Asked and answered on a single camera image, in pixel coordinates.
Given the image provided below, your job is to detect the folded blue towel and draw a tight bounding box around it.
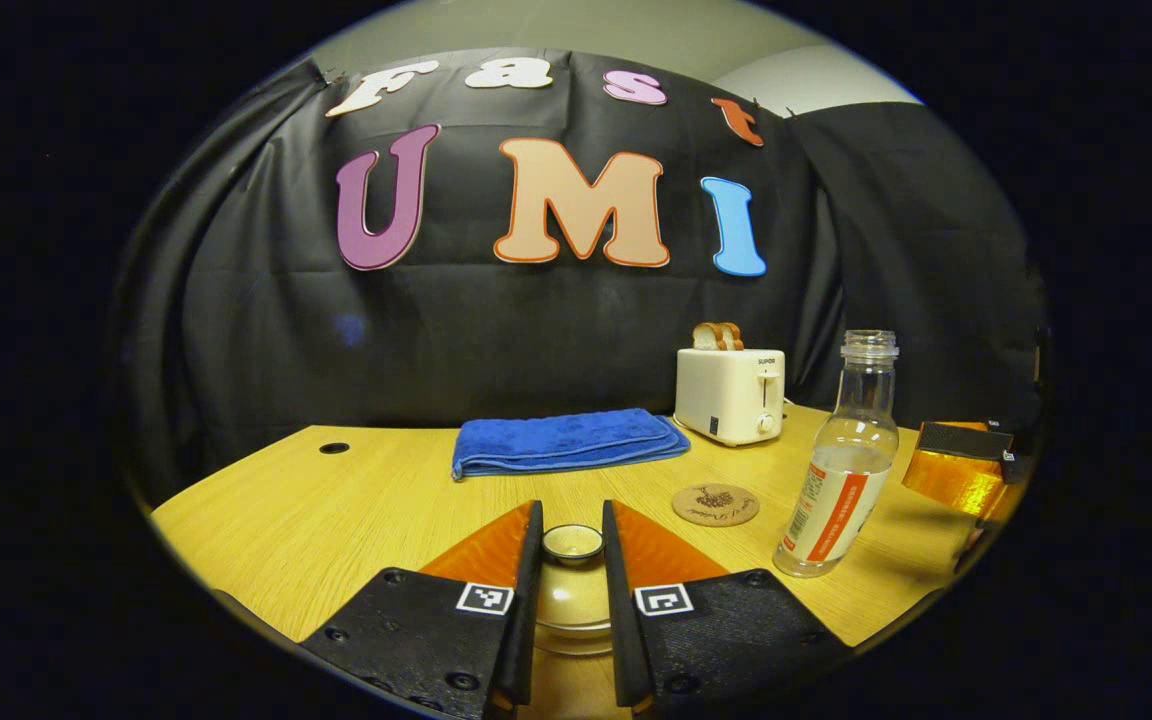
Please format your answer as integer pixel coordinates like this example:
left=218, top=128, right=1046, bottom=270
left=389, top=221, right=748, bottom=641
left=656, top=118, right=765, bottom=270
left=451, top=408, right=692, bottom=482

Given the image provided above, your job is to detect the white toaster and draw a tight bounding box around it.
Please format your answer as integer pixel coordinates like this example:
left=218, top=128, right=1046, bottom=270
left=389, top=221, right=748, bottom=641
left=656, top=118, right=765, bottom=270
left=674, top=347, right=787, bottom=448

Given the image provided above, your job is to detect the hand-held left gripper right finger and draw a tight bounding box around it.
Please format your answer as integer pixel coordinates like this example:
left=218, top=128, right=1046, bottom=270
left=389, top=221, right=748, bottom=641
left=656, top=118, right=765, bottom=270
left=602, top=500, right=852, bottom=716

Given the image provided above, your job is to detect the round cork coaster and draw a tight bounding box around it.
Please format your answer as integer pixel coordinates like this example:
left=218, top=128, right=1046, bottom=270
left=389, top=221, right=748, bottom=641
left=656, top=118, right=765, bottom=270
left=672, top=484, right=761, bottom=528

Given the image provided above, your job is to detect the clear water bottle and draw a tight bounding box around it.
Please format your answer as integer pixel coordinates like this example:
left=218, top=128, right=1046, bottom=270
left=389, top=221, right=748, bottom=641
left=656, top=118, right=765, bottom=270
left=773, top=330, right=901, bottom=579

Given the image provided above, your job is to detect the beige teacup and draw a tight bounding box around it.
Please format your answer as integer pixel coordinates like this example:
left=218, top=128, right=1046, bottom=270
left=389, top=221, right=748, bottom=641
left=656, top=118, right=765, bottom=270
left=534, top=624, right=615, bottom=658

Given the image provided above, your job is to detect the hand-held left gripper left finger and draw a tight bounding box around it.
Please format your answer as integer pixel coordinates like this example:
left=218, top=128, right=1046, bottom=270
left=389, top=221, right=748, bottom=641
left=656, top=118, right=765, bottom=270
left=298, top=500, right=545, bottom=719

